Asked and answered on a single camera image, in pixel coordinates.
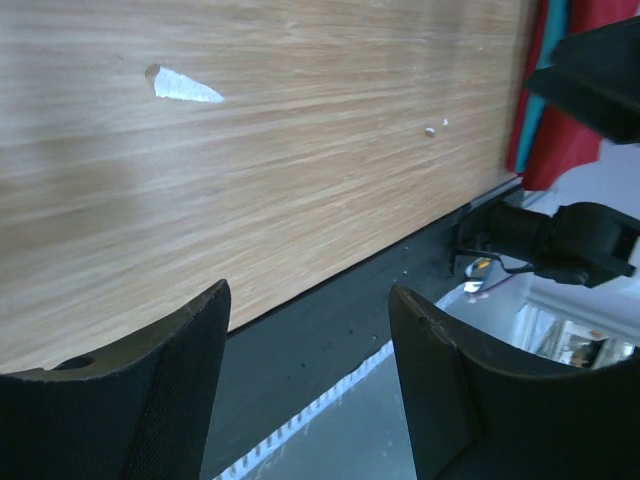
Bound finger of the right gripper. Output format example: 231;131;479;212
541;17;639;145

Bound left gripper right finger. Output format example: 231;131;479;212
388;286;639;479

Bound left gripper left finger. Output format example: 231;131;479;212
1;280;231;479

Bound dark red t-shirt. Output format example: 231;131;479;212
518;1;639;191

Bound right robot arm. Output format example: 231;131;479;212
453;17;639;288

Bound folded blue t-shirt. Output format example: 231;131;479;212
515;0;571;175

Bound white slotted cable duct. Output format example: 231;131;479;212
214;284;481;480

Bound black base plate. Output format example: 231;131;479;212
200;200;482;479

